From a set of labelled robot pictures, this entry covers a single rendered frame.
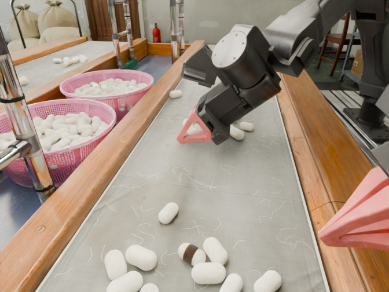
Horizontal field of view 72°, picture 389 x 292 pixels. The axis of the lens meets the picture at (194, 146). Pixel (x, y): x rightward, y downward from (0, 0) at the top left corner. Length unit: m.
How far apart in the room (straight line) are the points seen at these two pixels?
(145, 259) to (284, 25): 0.39
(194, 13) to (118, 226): 4.80
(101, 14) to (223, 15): 2.10
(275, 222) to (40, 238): 0.29
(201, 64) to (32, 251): 0.33
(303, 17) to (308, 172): 0.24
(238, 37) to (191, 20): 4.69
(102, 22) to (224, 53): 5.03
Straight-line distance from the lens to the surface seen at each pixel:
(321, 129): 0.60
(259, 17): 5.10
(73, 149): 0.52
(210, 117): 0.43
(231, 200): 0.41
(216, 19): 5.06
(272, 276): 0.31
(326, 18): 0.51
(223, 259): 0.32
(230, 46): 0.40
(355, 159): 0.52
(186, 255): 0.32
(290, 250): 0.36
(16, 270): 0.35
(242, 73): 0.39
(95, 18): 5.42
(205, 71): 0.44
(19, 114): 0.38
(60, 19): 4.78
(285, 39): 0.45
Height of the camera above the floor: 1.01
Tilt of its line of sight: 31 degrees down
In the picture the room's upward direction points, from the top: straight up
